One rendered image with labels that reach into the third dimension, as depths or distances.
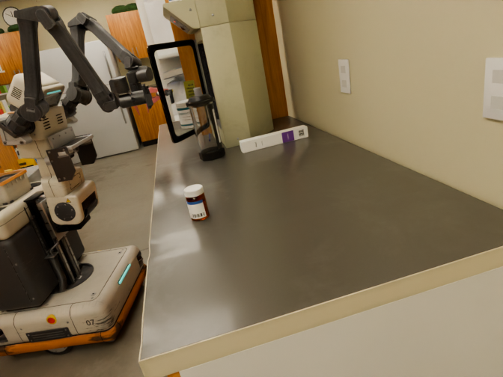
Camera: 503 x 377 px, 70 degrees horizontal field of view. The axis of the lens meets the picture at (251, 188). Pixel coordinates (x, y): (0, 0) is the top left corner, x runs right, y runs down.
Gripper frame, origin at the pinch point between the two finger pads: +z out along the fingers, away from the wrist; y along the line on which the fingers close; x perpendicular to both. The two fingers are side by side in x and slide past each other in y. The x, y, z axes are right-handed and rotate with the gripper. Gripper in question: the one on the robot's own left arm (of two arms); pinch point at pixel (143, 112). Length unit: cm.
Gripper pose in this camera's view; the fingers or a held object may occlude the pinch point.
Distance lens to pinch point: 193.8
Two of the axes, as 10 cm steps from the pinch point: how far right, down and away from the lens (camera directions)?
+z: 1.8, 9.1, 3.7
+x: -2.3, -3.2, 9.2
